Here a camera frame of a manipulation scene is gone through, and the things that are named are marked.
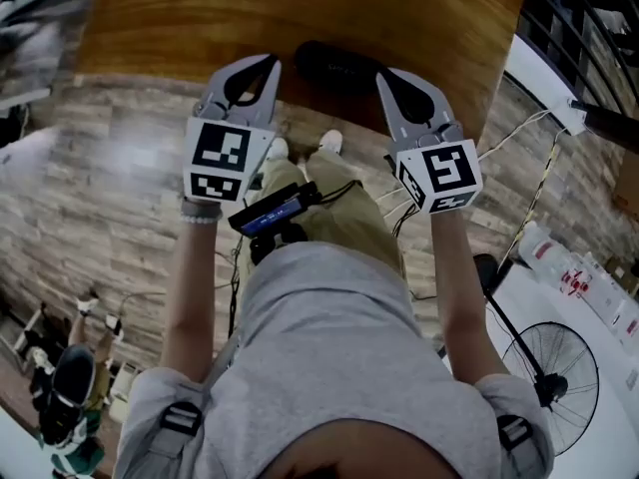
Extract black hanging cable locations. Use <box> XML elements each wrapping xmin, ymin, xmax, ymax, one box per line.
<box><xmin>226</xmin><ymin>236</ymin><xmax>242</xmax><ymax>334</ymax></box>

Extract khaki trousers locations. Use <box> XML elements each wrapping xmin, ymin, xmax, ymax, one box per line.
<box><xmin>238</xmin><ymin>149</ymin><xmax>406</xmax><ymax>279</ymax></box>

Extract person's right white shoe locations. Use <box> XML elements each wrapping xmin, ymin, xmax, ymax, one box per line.
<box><xmin>319</xmin><ymin>129</ymin><xmax>345</xmax><ymax>155</ymax></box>

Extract yellow black striped cable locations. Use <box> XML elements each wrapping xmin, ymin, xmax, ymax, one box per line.
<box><xmin>497</xmin><ymin>126</ymin><xmax>564</xmax><ymax>269</ymax></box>

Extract black recorder cable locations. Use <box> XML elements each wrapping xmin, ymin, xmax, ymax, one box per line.
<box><xmin>318</xmin><ymin>179</ymin><xmax>364</xmax><ymax>208</ymax></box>

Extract white floor cable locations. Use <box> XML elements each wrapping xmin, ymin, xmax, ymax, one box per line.
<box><xmin>475</xmin><ymin>109</ymin><xmax>571</xmax><ymax>163</ymax></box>

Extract black oblong pouch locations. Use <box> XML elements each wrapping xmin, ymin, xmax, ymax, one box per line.
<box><xmin>293</xmin><ymin>39</ymin><xmax>389</xmax><ymax>100</ymax></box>

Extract black floor cable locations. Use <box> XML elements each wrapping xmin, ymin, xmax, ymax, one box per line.
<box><xmin>390</xmin><ymin>201</ymin><xmax>431</xmax><ymax>239</ymax></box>

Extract person's white shoe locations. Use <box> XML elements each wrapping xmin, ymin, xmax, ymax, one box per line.
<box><xmin>266</xmin><ymin>137</ymin><xmax>292</xmax><ymax>163</ymax></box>
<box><xmin>319</xmin><ymin>129</ymin><xmax>345</xmax><ymax>155</ymax></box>

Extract black pedestal fan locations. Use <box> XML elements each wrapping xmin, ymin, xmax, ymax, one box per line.
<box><xmin>470</xmin><ymin>252</ymin><xmax>601</xmax><ymax>459</ymax></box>

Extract white bead bracelet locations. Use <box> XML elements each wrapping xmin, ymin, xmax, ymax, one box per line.
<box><xmin>179</xmin><ymin>197</ymin><xmax>225</xmax><ymax>226</ymax></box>

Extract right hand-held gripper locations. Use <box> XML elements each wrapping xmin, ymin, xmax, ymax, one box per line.
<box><xmin>374</xmin><ymin>66</ymin><xmax>485</xmax><ymax>216</ymax></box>

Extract black recorder box blue screen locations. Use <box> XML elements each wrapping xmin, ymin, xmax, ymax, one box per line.
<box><xmin>227</xmin><ymin>181</ymin><xmax>324</xmax><ymax>267</ymax></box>

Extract person's right forearm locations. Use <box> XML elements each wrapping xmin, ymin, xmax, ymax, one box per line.
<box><xmin>427</xmin><ymin>211</ymin><xmax>511</xmax><ymax>387</ymax></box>

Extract brown cardboard box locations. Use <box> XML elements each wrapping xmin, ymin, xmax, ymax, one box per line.
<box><xmin>610</xmin><ymin>146</ymin><xmax>639</xmax><ymax>215</ymax></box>

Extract person's left forearm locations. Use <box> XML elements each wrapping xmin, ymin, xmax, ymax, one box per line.
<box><xmin>158</xmin><ymin>219</ymin><xmax>225</xmax><ymax>384</ymax></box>

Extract person's bare neck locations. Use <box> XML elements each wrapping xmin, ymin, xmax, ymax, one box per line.
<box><xmin>264</xmin><ymin>419</ymin><xmax>451</xmax><ymax>479</ymax></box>

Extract person's left white shoe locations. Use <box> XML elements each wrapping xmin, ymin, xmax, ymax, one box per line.
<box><xmin>266</xmin><ymin>137</ymin><xmax>292</xmax><ymax>163</ymax></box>

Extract clear plastic bottle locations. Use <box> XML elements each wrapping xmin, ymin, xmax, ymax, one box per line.
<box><xmin>515</xmin><ymin>219</ymin><xmax>639</xmax><ymax>349</ymax></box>

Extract grey shoulder strap black buckle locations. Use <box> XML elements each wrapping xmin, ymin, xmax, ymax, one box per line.
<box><xmin>156</xmin><ymin>400</ymin><xmax>205</xmax><ymax>457</ymax></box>
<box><xmin>495</xmin><ymin>413</ymin><xmax>539</xmax><ymax>457</ymax></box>

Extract grey t-shirt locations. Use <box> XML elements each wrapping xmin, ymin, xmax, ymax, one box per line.
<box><xmin>114</xmin><ymin>240</ymin><xmax>556</xmax><ymax>479</ymax></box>

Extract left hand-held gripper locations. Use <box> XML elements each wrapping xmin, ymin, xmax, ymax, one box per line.
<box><xmin>181</xmin><ymin>53</ymin><xmax>285</xmax><ymax>204</ymax></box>

